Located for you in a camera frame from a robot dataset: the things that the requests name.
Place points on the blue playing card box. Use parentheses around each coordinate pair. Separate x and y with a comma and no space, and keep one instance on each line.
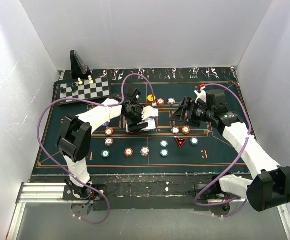
(151,124)

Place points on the orange poker chip stack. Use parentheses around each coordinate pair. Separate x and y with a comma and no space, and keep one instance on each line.
(128,152)

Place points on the small chess board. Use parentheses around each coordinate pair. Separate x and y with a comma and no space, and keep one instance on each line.
(97,91)

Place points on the cream chess pawn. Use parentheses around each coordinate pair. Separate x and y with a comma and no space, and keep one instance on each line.
(79,81)
(90,80)

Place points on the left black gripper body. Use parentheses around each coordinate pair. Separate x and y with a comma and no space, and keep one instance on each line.
(134,116)

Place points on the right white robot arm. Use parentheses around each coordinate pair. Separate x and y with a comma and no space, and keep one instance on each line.
(253,175)

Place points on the black triangular stand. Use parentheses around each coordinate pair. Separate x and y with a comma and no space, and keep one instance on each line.
(78,68)

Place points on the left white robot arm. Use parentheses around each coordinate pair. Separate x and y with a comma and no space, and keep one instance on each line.
(75,132)

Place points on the green poker chip stack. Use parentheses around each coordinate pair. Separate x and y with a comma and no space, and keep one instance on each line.
(164,152)

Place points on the orange chips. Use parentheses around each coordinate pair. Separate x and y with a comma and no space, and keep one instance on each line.
(160,102)
(185,130)
(108,131)

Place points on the green chips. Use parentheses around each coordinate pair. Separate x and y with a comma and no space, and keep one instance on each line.
(105,153)
(194,141)

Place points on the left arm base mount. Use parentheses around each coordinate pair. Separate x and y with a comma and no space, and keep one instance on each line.
(83,200)

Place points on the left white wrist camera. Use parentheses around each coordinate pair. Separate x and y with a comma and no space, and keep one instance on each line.
(149,112)

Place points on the red triangular dealer button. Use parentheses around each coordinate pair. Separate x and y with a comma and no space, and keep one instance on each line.
(180,141)

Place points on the green poker table mat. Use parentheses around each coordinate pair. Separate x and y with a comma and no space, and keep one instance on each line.
(212,154)

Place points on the yellow big blind button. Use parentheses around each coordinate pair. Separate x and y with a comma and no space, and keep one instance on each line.
(150,98)

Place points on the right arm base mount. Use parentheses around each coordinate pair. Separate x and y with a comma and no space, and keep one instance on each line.
(215,201)

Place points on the blue small blind button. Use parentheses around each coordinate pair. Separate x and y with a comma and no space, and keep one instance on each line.
(105,124)

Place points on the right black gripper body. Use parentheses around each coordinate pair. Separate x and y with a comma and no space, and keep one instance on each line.
(202,113)

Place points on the aluminium rail frame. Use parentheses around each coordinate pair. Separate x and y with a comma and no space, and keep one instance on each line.
(138,213)

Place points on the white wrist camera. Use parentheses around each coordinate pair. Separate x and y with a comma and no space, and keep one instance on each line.
(201,95)
(149,112)

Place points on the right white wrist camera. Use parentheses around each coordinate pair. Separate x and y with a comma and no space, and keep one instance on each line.
(201,95)

